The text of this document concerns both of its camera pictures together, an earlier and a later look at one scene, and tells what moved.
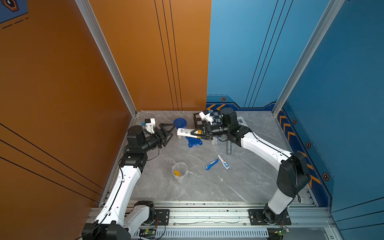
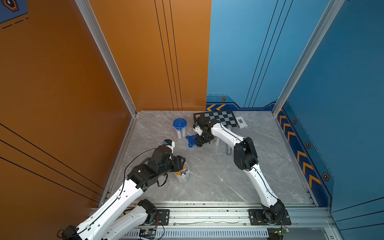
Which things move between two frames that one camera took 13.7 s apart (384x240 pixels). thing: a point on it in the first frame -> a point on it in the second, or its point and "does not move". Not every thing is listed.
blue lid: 180,123 does not move
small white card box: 241,121 does not move
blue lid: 192,141 does not move
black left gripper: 164,142 -> 178,164
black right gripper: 207,136 -> 199,141
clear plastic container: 180,171 does not move
